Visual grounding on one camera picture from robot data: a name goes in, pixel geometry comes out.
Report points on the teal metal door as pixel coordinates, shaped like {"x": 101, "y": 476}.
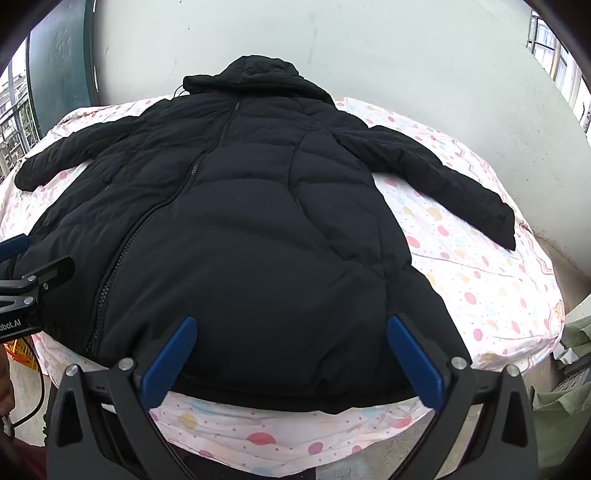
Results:
{"x": 60, "y": 55}

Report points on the person's left forearm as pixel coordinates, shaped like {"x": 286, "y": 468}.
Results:
{"x": 3, "y": 374}

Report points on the yellow plastic crate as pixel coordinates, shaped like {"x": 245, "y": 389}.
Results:
{"x": 23, "y": 355}

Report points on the black hooded puffer jacket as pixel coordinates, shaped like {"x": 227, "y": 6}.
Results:
{"x": 258, "y": 240}

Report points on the polka dot bed sheet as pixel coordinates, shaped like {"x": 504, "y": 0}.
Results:
{"x": 475, "y": 286}

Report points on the balcony railing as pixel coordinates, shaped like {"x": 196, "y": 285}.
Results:
{"x": 14, "y": 120}

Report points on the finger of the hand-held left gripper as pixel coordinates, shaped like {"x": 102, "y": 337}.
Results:
{"x": 13, "y": 247}
{"x": 51, "y": 272}

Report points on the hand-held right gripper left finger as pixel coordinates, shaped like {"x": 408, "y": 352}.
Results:
{"x": 168, "y": 360}

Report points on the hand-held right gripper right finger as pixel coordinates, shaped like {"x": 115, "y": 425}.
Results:
{"x": 415, "y": 360}

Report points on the barred window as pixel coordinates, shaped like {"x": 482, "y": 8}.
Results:
{"x": 558, "y": 60}

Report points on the green cloth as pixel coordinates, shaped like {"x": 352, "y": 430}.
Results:
{"x": 554, "y": 406}

